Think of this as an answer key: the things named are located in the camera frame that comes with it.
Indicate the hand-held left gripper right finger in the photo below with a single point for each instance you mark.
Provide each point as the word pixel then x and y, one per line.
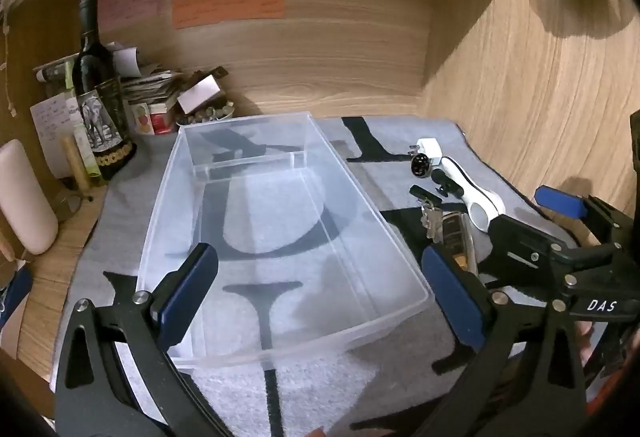
pixel 452 297

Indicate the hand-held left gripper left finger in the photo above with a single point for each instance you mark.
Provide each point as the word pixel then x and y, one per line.
pixel 189 283

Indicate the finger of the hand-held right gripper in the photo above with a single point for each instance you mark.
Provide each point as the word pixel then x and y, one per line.
pixel 560 201
pixel 525 242

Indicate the brown and gold tube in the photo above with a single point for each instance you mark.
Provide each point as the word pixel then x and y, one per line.
pixel 455 237

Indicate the bunch of keys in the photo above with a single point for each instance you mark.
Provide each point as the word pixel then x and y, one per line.
pixel 430 217

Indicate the white handheld massager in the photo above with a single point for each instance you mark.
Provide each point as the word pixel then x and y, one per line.
pixel 465 182

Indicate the clear plastic bin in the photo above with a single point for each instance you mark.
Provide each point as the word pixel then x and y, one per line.
pixel 280 217

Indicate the grey mat with black pattern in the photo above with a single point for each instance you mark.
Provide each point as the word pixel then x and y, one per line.
pixel 125 217

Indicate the small black clip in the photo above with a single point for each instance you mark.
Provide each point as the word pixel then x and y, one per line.
pixel 440 178

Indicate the black round dial lock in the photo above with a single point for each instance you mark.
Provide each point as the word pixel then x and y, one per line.
pixel 420 165

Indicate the white charger plug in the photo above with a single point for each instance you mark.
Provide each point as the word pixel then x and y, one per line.
pixel 431 149

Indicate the eyeglasses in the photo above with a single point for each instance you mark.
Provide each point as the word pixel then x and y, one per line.
pixel 80 198

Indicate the red and white box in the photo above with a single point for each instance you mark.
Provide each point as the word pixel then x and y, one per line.
pixel 161 121

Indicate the cream stick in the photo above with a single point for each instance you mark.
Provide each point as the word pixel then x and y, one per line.
pixel 74 164

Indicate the bowl of marbles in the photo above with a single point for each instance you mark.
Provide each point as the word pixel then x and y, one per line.
pixel 205 117

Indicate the fruit print carton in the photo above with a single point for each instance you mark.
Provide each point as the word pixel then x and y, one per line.
pixel 141 119

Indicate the blue book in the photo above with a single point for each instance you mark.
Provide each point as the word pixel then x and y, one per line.
pixel 17 292

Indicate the cream rounded cylinder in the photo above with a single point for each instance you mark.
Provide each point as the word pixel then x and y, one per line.
pixel 25 197

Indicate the white folded card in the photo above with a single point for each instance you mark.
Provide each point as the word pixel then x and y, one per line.
pixel 200 93

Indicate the stack of papers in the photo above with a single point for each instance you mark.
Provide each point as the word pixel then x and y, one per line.
pixel 150 87

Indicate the white handwritten note sheet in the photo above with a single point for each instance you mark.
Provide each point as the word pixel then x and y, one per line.
pixel 50 122

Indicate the dark metal clip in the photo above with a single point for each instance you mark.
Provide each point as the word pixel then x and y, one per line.
pixel 217 72

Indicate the white curled paper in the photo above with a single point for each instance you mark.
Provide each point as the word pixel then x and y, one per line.
pixel 126 61

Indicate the dark wine bottle elephant label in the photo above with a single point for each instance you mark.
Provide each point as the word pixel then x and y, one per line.
pixel 92 62

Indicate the rolled newspaper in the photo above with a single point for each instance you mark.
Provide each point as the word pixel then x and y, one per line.
pixel 55 69

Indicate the orange paper note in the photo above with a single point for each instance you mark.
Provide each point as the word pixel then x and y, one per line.
pixel 225 7

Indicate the pink paper note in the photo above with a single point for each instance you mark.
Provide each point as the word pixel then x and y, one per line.
pixel 130 2

